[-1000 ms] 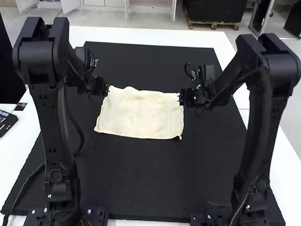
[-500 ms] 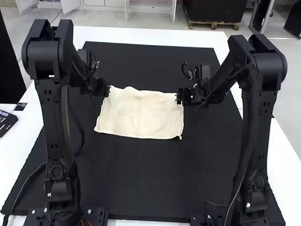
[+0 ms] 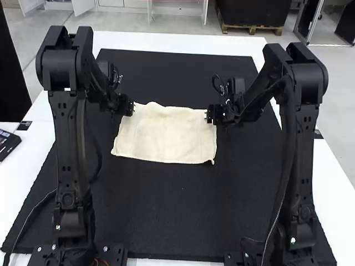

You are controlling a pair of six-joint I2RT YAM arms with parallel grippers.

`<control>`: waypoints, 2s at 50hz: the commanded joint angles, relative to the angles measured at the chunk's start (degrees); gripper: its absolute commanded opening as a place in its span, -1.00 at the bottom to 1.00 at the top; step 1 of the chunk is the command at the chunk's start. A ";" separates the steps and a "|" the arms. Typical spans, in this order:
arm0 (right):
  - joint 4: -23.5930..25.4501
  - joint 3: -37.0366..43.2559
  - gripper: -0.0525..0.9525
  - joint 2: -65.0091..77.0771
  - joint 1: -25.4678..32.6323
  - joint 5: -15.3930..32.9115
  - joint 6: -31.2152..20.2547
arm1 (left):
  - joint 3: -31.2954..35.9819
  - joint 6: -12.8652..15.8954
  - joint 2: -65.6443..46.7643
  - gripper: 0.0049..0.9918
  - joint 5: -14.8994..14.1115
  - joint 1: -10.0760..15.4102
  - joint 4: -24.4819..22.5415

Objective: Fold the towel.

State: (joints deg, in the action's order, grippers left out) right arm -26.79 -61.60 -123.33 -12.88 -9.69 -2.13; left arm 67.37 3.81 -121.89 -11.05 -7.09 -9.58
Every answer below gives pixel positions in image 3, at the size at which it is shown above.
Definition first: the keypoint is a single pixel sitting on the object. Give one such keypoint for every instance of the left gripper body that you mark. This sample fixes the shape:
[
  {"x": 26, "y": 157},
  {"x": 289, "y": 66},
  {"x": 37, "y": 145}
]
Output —
[{"x": 124, "y": 105}]

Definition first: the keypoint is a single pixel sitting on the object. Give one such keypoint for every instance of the black partition panel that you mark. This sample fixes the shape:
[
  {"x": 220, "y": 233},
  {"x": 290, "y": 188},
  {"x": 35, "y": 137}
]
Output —
[{"x": 11, "y": 55}]

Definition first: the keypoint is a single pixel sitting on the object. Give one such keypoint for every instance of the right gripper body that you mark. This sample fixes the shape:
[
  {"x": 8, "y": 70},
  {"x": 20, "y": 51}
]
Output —
[{"x": 220, "y": 114}]

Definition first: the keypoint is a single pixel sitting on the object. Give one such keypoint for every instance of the black flat box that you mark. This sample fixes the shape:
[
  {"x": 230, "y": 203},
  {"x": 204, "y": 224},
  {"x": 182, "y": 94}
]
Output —
[{"x": 7, "y": 145}]

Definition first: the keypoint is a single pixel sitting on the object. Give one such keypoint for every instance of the aluminium frame cart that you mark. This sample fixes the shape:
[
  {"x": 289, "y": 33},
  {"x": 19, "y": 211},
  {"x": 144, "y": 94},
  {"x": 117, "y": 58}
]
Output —
[{"x": 308, "y": 16}]

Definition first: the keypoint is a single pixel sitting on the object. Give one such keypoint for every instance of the grey cupboard with closed doors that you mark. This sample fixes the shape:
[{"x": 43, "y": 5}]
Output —
[{"x": 122, "y": 3}]

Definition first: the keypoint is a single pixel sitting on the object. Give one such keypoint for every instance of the pale towel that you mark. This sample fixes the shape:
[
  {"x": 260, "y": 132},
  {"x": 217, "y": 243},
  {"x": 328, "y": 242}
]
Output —
[{"x": 166, "y": 135}]

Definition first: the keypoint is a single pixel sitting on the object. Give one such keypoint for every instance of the black board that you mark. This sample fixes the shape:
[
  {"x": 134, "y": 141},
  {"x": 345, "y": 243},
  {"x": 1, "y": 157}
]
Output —
[{"x": 346, "y": 25}]

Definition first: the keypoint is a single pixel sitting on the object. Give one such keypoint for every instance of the black mat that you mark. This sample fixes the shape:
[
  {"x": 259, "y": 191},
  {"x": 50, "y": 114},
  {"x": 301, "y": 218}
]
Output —
[{"x": 177, "y": 199}]

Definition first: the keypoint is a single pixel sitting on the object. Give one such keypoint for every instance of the wooden pallet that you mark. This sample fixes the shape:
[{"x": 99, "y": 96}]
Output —
[{"x": 251, "y": 27}]

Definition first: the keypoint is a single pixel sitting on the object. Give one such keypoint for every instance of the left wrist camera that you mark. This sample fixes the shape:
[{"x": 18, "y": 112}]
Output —
[{"x": 106, "y": 70}]

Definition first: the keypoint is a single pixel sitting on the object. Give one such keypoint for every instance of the black crate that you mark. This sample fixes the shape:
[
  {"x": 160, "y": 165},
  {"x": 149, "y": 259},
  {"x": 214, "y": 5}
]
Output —
[{"x": 249, "y": 12}]

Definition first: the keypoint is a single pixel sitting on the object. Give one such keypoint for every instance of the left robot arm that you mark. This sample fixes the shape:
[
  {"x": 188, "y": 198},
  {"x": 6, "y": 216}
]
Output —
[{"x": 69, "y": 133}]

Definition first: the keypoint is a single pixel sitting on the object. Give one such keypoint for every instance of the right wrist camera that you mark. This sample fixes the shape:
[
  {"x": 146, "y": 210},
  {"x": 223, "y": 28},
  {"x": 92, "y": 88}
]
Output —
[{"x": 237, "y": 84}]

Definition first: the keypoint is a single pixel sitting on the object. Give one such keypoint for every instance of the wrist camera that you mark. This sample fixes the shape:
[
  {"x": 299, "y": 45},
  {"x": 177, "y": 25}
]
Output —
[
  {"x": 106, "y": 70},
  {"x": 237, "y": 84}
]

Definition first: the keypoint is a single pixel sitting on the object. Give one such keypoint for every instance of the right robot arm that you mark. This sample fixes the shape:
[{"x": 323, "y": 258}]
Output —
[{"x": 301, "y": 133}]

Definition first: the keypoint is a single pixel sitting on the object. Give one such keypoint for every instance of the grey cupboard with open doors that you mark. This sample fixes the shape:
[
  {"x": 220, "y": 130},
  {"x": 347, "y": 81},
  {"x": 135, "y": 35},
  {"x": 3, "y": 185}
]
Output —
[
  {"x": 203, "y": 11},
  {"x": 83, "y": 7}
]

